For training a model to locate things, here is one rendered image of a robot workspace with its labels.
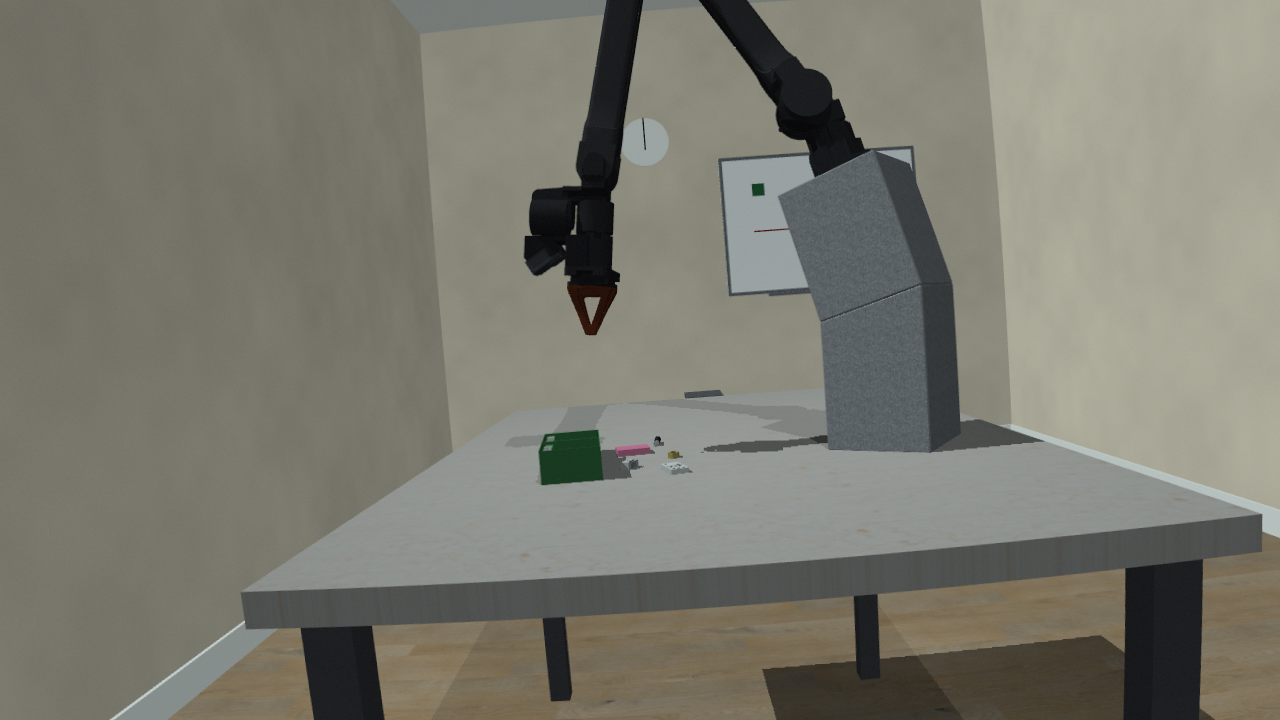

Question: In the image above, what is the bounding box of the green rack of bins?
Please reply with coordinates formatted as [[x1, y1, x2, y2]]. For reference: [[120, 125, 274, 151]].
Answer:
[[539, 430, 603, 486]]

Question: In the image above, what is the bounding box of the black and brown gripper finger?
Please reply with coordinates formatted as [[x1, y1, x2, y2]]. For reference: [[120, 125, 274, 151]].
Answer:
[[580, 288, 617, 334], [567, 284, 613, 334]]

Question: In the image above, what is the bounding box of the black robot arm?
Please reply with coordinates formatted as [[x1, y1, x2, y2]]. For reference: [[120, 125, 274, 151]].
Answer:
[[524, 0, 870, 275]]

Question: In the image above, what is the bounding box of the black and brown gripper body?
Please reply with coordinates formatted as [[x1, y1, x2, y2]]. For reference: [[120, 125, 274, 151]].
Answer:
[[564, 233, 620, 290]]

